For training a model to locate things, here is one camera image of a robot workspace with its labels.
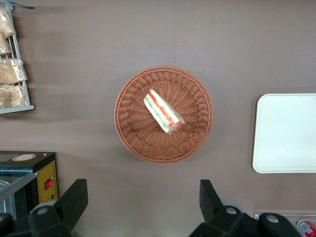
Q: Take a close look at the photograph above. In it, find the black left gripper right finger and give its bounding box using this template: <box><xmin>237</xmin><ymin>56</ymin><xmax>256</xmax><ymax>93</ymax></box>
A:
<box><xmin>189</xmin><ymin>179</ymin><xmax>260</xmax><ymax>237</ymax></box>

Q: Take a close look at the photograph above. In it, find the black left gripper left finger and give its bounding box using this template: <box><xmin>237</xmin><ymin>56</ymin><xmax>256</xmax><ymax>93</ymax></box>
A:
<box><xmin>28</xmin><ymin>179</ymin><xmax>89</xmax><ymax>237</ymax></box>

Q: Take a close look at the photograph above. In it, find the triangle sandwich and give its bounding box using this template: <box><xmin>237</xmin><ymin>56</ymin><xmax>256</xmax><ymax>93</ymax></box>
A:
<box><xmin>143</xmin><ymin>88</ymin><xmax>186</xmax><ymax>135</ymax></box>

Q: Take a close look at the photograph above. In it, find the brown round wicker basket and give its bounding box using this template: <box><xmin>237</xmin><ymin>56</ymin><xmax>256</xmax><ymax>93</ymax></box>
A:
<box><xmin>114</xmin><ymin>65</ymin><xmax>215</xmax><ymax>165</ymax></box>

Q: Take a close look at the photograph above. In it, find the cream plastic tray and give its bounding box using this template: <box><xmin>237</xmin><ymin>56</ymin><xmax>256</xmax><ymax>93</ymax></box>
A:
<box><xmin>252</xmin><ymin>93</ymin><xmax>316</xmax><ymax>174</ymax></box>

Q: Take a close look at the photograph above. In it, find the black food warmer appliance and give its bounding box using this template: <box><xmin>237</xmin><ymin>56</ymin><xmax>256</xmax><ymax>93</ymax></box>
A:
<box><xmin>0</xmin><ymin>151</ymin><xmax>59</xmax><ymax>221</ymax></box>

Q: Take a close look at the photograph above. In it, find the clear acrylic bottle rack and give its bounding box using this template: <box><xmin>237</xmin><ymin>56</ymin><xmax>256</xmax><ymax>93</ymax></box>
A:
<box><xmin>254</xmin><ymin>212</ymin><xmax>316</xmax><ymax>237</ymax></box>

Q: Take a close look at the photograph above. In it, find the red soda bottle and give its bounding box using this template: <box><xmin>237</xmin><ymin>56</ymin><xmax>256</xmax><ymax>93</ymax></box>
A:
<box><xmin>296</xmin><ymin>219</ymin><xmax>316</xmax><ymax>237</ymax></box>

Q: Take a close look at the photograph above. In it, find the clear bag of crackers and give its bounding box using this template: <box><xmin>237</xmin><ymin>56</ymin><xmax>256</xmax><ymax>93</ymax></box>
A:
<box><xmin>0</xmin><ymin>8</ymin><xmax>17</xmax><ymax>38</ymax></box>
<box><xmin>0</xmin><ymin>58</ymin><xmax>27</xmax><ymax>85</ymax></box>
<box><xmin>0</xmin><ymin>84</ymin><xmax>27</xmax><ymax>109</ymax></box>

